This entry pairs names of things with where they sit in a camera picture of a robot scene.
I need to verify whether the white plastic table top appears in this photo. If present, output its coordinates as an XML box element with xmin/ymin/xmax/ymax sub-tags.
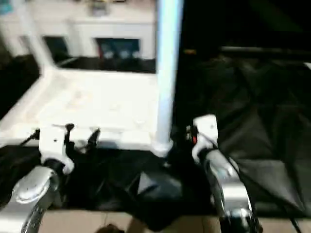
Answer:
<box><xmin>0</xmin><ymin>67</ymin><xmax>174</xmax><ymax>158</ymax></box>

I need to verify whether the white plastic table leg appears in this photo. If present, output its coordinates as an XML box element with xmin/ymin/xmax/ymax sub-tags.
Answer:
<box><xmin>20</xmin><ymin>0</ymin><xmax>58</xmax><ymax>73</ymax></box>
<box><xmin>155</xmin><ymin>0</ymin><xmax>185</xmax><ymax>146</ymax></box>

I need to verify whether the black plastic mat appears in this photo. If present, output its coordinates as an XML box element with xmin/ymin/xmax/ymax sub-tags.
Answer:
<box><xmin>0</xmin><ymin>52</ymin><xmax>311</xmax><ymax>231</ymax></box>

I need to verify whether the black fabric case gold label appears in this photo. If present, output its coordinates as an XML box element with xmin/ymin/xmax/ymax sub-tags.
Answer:
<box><xmin>181</xmin><ymin>0</ymin><xmax>311</xmax><ymax>59</ymax></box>

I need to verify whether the white cabinet with glass doors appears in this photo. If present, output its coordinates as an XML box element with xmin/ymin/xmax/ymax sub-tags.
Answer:
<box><xmin>0</xmin><ymin>0</ymin><xmax>158</xmax><ymax>66</ymax></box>

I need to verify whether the clear bag of black parts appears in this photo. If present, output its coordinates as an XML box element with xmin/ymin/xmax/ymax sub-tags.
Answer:
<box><xmin>90</xmin><ymin>4</ymin><xmax>107</xmax><ymax>17</ymax></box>

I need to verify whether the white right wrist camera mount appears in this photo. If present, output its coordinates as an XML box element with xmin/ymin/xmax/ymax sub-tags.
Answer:
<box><xmin>191</xmin><ymin>114</ymin><xmax>219</xmax><ymax>163</ymax></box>

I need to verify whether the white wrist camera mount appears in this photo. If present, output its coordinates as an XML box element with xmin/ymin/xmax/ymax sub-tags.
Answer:
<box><xmin>38</xmin><ymin>128</ymin><xmax>75</xmax><ymax>175</ymax></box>
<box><xmin>191</xmin><ymin>114</ymin><xmax>219</xmax><ymax>163</ymax></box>

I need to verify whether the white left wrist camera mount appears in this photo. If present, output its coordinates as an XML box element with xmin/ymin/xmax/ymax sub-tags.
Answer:
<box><xmin>38</xmin><ymin>128</ymin><xmax>75</xmax><ymax>175</ymax></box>

